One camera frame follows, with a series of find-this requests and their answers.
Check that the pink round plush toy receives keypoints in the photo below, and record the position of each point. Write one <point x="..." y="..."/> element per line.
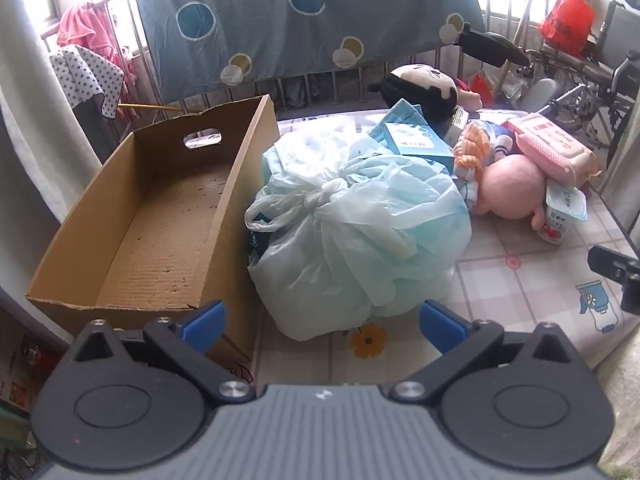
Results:
<point x="513" y="188"/>

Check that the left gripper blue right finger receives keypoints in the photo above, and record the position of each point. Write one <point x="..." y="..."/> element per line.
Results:
<point x="443" y="328"/>

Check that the blue quilt with circles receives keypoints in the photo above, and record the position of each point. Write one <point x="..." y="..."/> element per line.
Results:
<point x="200" y="46"/>

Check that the orange striped towel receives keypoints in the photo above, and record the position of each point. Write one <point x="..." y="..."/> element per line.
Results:
<point x="470" y="151"/>

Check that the wheelchair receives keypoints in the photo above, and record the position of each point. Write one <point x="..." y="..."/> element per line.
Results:
<point x="590" y="97"/>

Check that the black padded armrest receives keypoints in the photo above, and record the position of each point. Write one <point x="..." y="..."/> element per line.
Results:
<point x="490" y="48"/>

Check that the light blue plastic bag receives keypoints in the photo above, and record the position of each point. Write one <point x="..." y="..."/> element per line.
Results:
<point x="344" y="231"/>

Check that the white yogurt cup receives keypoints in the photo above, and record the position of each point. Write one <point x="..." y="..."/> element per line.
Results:
<point x="563" y="207"/>

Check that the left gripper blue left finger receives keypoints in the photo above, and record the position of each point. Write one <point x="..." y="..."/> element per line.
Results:
<point x="201" y="328"/>

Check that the red plastic bag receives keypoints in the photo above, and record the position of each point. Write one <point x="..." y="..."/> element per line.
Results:
<point x="568" y="26"/>

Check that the pink hanging garment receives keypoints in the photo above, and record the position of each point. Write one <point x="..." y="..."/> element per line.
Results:
<point x="90" y="27"/>

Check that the brown cardboard box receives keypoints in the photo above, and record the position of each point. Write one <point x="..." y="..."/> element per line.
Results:
<point x="160" y="230"/>

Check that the black-haired plush doll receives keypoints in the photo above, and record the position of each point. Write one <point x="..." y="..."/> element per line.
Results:
<point x="437" y="94"/>

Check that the blue bandage box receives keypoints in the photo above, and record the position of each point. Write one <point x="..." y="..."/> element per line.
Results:
<point x="404" y="131"/>

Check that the yellow broom handle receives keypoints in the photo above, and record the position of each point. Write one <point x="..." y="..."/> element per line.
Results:
<point x="140" y="106"/>

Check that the polka dot hanging cloth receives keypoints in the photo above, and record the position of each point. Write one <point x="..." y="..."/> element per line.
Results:
<point x="85" y="75"/>

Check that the pink wet wipes pack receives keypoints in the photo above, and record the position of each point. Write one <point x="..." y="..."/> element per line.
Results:
<point x="558" y="154"/>

